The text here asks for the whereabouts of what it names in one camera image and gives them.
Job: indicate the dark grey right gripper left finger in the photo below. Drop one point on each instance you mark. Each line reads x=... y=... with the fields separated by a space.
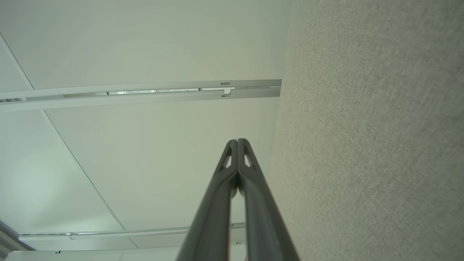
x=214 y=217

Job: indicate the long white ceiling rail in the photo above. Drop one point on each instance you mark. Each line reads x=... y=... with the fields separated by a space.
x=108 y=96

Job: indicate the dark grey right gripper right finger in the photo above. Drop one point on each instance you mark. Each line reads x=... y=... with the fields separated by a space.
x=262 y=224

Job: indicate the thin white ceiling rail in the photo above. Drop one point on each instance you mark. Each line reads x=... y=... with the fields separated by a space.
x=127 y=232

